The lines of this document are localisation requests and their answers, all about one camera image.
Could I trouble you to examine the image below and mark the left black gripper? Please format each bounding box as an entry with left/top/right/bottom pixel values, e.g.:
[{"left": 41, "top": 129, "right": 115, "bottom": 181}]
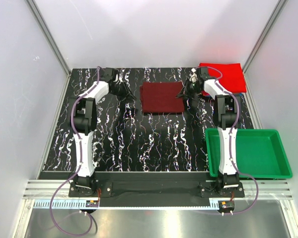
[{"left": 110, "top": 81, "right": 136, "bottom": 104}]

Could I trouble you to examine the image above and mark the dark red t-shirt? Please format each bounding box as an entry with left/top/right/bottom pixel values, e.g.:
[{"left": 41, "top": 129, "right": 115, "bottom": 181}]
[{"left": 140, "top": 82, "right": 184, "bottom": 114}]

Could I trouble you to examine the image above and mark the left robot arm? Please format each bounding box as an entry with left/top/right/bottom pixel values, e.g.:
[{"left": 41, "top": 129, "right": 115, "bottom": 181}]
[{"left": 68, "top": 67, "right": 135, "bottom": 196}]

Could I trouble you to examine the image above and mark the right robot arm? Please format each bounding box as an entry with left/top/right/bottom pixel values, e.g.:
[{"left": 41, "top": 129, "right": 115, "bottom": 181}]
[{"left": 176, "top": 66, "right": 240, "bottom": 197}]

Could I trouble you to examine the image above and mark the folded bright red t-shirt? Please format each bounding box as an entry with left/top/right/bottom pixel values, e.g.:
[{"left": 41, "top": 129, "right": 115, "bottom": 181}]
[{"left": 199, "top": 63, "right": 247, "bottom": 93}]

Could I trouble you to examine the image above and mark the green plastic tray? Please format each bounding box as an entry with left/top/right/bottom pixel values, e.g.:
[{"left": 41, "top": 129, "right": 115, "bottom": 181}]
[{"left": 205, "top": 128, "right": 293, "bottom": 180}]

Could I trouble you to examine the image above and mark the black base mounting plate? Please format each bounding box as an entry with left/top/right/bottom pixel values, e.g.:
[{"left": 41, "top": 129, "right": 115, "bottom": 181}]
[{"left": 39, "top": 171, "right": 244, "bottom": 208}]

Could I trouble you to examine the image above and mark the left connector box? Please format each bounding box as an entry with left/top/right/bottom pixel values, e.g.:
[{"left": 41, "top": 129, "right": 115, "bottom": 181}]
[{"left": 85, "top": 200, "right": 99, "bottom": 208}]

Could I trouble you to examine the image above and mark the connector box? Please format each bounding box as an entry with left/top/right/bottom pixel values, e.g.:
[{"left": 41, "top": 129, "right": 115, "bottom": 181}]
[
  {"left": 85, "top": 200, "right": 99, "bottom": 208},
  {"left": 219, "top": 200, "right": 235, "bottom": 209}
]

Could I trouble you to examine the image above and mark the right connector box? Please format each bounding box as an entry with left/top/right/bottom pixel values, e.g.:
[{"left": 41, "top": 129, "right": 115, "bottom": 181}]
[{"left": 219, "top": 200, "right": 235, "bottom": 209}]

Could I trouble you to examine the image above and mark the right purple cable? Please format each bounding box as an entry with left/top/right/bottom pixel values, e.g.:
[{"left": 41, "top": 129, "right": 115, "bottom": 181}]
[{"left": 201, "top": 64, "right": 259, "bottom": 215}]

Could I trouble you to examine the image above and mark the purple cable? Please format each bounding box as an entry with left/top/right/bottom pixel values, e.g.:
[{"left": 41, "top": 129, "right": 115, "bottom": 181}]
[
  {"left": 49, "top": 65, "right": 98, "bottom": 237},
  {"left": 201, "top": 64, "right": 259, "bottom": 215}
]

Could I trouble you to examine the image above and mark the left aluminium frame post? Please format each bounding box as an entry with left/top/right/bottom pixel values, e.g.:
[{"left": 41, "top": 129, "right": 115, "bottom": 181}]
[{"left": 25, "top": 0, "right": 72, "bottom": 76}]

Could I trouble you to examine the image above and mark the aluminium frame post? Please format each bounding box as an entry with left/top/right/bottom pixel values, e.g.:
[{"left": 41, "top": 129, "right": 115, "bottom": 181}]
[
  {"left": 242, "top": 0, "right": 289, "bottom": 74},
  {"left": 25, "top": 0, "right": 72, "bottom": 76}
]

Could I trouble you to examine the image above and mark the right aluminium frame post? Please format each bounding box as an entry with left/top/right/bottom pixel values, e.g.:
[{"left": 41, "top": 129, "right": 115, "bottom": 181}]
[{"left": 242, "top": 0, "right": 289, "bottom": 74}]

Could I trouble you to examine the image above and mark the aluminium front rail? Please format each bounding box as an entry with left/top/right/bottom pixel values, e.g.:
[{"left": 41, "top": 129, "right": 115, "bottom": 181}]
[{"left": 13, "top": 175, "right": 298, "bottom": 238}]

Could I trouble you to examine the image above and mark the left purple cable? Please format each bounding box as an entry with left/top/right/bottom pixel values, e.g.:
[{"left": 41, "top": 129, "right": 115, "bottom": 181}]
[{"left": 49, "top": 65, "right": 98, "bottom": 237}]

